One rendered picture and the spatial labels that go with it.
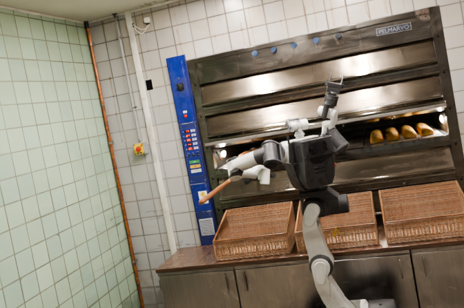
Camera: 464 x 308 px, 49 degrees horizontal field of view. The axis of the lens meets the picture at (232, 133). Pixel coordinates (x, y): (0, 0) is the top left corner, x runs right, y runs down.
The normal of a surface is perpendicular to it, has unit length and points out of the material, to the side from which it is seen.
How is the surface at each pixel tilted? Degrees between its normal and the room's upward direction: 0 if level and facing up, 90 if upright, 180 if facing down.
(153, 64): 90
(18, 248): 90
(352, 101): 70
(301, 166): 90
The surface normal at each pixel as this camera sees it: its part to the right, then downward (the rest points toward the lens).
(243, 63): -0.26, 0.11
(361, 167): -0.31, -0.24
